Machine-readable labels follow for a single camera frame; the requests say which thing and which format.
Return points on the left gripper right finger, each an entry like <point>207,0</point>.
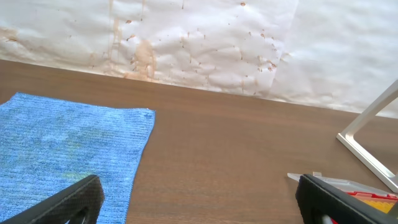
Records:
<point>329,202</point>

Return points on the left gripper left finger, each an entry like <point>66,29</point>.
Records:
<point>71,202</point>

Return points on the red and yellow tip box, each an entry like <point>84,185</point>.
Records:
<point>377,204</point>

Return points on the white and blue stand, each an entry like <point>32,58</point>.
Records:
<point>367,155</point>

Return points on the blue cloth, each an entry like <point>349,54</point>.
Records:
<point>62,140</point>

